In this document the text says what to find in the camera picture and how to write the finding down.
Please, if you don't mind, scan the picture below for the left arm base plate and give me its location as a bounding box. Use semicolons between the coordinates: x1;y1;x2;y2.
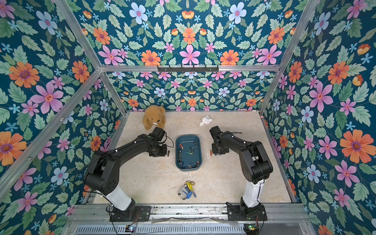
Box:
110;206;151;222

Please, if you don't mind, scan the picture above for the black wall hook rail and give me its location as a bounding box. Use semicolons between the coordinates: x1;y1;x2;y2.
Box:
157;65;219;73

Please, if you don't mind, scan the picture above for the grey plush toy keychain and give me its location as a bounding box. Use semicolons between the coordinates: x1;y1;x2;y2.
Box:
178;181;196;200

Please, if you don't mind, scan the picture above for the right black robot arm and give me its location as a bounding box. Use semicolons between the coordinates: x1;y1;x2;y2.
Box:
210;126;273;213

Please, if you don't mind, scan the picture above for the brown teddy bear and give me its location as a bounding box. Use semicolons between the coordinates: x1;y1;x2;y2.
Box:
143;105;166;130

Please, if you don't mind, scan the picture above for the teal plastic storage box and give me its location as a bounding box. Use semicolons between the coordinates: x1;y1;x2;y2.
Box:
175;135;203;172

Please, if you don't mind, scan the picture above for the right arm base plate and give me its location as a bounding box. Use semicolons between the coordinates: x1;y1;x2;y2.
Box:
226;202;268;221

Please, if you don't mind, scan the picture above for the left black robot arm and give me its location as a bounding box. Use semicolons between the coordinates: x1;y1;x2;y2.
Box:
84;127;167;213

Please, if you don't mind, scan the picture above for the small white plush bunny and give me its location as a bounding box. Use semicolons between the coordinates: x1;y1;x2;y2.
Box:
199;115;213;126

